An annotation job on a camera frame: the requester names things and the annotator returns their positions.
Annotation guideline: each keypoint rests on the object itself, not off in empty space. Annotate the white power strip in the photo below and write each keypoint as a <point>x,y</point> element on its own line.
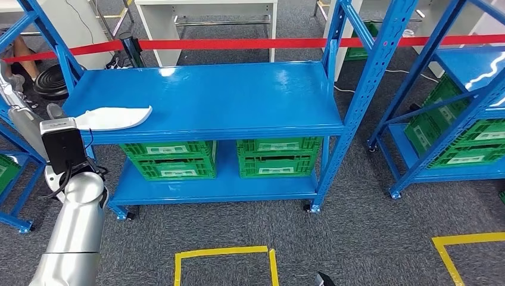
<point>118,63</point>

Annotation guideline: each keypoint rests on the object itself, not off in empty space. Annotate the red barrier belt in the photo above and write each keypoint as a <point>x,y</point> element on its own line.
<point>236,43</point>
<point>90,48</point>

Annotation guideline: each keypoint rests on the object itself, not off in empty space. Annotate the green plastic crate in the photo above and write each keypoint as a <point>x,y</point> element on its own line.
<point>252,171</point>
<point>134,150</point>
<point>493,160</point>
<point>252,147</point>
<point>7,173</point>
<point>357,53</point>
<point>448,91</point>
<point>146,173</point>

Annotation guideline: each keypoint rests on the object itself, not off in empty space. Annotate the clear plastic bag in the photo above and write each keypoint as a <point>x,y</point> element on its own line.
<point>408,33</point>

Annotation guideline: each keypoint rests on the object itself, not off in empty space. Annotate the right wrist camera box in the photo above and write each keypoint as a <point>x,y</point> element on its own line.
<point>325,281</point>

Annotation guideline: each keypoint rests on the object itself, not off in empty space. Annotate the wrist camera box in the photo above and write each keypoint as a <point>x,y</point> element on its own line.
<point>63,146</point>
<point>325,281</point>

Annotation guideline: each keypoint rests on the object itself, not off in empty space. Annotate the white table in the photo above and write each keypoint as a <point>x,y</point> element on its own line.
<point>489,27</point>
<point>79,35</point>
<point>154,27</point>

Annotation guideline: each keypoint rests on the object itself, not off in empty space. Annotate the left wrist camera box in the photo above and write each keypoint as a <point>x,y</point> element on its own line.
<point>63,146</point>

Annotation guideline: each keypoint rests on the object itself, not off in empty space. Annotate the metal leg frame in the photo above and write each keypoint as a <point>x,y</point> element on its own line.
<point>129,14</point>

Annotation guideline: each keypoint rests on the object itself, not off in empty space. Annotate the black round ribbed base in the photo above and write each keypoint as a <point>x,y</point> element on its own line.
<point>49,83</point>

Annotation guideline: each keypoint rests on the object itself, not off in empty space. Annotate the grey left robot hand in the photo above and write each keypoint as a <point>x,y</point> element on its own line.
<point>27,130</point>

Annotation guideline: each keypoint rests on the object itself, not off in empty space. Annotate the person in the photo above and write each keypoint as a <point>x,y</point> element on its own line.
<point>25,55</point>

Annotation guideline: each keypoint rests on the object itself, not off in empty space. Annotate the yellow floor tape square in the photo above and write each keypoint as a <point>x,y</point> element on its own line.
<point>221,251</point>

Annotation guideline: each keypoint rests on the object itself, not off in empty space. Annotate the black stanchion post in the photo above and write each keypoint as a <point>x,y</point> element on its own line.
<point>130,47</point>

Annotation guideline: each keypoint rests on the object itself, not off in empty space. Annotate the white curved plastic part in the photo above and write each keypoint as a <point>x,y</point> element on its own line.
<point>114,118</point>

